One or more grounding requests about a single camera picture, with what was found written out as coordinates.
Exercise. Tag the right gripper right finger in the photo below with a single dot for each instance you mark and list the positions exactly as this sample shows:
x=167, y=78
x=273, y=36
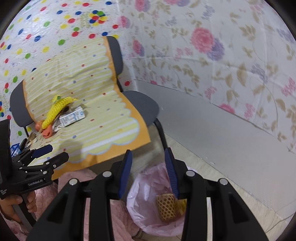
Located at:
x=214, y=204

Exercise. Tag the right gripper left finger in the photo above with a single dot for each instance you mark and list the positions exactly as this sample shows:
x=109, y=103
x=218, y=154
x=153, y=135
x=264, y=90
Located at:
x=84, y=207

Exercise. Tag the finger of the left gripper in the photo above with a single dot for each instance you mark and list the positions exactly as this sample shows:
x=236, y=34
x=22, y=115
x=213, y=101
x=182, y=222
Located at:
x=53, y=163
x=36, y=153

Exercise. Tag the orange fuzzy cloth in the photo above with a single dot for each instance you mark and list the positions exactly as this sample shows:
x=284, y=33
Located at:
x=47, y=132

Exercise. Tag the yellow clear plastic wrapper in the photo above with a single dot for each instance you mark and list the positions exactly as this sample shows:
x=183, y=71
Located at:
x=180, y=207

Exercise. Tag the yellow foam fruit net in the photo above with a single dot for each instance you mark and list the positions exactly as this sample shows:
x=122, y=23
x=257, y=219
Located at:
x=58, y=104

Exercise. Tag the white blue milk carton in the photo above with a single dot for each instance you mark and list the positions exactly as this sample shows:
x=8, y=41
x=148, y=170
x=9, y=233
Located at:
x=73, y=116

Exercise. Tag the woven bamboo basket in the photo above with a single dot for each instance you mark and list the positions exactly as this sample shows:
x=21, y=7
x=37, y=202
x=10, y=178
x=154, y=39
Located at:
x=166, y=207

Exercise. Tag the pink trash bag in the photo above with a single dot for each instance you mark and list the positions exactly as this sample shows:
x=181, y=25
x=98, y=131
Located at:
x=142, y=207

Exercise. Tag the blue box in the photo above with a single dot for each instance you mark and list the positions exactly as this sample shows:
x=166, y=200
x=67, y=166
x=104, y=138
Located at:
x=15, y=150

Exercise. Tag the grey office chair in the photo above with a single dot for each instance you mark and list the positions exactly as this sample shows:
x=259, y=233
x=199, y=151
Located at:
x=147, y=107

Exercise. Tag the pink fluffy rug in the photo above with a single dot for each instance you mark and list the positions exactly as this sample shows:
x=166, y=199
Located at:
x=36, y=202

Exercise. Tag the yellow striped cloth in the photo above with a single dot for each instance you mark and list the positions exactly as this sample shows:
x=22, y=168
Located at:
x=112, y=125

